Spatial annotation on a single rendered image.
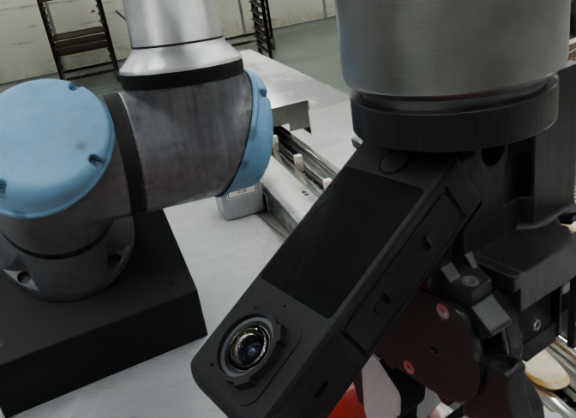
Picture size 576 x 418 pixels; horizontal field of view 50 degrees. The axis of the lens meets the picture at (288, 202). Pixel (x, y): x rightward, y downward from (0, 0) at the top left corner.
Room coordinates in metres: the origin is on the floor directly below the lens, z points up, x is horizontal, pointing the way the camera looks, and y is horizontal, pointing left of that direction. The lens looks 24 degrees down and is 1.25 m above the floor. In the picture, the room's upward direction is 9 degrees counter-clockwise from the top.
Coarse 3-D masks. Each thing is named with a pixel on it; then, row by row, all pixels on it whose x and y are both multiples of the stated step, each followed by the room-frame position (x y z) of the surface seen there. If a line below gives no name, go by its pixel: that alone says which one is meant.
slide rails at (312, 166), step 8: (280, 136) 1.23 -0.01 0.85; (280, 144) 1.18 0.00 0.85; (288, 144) 1.18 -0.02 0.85; (272, 152) 1.14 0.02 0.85; (288, 152) 1.13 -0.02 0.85; (296, 152) 1.12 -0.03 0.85; (280, 160) 1.09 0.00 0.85; (304, 160) 1.07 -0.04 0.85; (312, 160) 1.06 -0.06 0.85; (288, 168) 1.04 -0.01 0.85; (296, 168) 1.04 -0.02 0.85; (312, 168) 1.03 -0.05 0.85; (320, 168) 1.02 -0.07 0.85; (304, 176) 0.99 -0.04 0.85; (320, 176) 0.98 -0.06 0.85; (328, 176) 0.97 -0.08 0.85; (312, 184) 0.95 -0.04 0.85; (320, 192) 0.91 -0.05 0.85; (552, 352) 0.46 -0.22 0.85; (560, 360) 0.45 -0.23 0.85; (568, 368) 0.43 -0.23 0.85; (544, 392) 0.41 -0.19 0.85; (552, 392) 0.41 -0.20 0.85; (544, 400) 0.40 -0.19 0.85; (552, 400) 0.40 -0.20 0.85; (560, 400) 0.40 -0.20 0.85; (560, 408) 0.39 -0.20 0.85; (568, 408) 0.39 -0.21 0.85; (568, 416) 0.38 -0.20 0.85
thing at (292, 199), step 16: (272, 160) 1.06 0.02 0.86; (272, 176) 0.98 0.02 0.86; (288, 176) 0.97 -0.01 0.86; (272, 192) 0.92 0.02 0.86; (288, 192) 0.91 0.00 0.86; (304, 192) 0.90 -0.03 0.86; (272, 208) 0.92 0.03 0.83; (288, 208) 0.85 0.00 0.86; (304, 208) 0.84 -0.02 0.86; (288, 224) 0.84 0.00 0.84
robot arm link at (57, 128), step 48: (0, 96) 0.52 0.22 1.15; (48, 96) 0.52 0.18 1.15; (96, 96) 0.56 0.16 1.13; (0, 144) 0.49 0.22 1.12; (48, 144) 0.49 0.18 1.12; (96, 144) 0.49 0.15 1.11; (0, 192) 0.47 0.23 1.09; (48, 192) 0.46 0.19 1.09; (96, 192) 0.49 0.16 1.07; (144, 192) 0.51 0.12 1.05; (48, 240) 0.51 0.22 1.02
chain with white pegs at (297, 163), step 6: (276, 138) 1.18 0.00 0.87; (276, 144) 1.18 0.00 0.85; (276, 150) 1.18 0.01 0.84; (294, 156) 1.05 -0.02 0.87; (300, 156) 1.04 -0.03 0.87; (294, 162) 1.05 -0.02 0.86; (300, 162) 1.04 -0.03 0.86; (300, 168) 1.04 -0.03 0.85; (306, 174) 1.03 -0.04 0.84; (312, 180) 1.00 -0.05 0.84; (324, 180) 0.91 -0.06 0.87; (330, 180) 0.91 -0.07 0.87; (318, 186) 0.97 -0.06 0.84; (324, 186) 0.91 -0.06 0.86; (558, 396) 0.42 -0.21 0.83; (564, 396) 0.41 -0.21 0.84; (570, 402) 0.41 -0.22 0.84
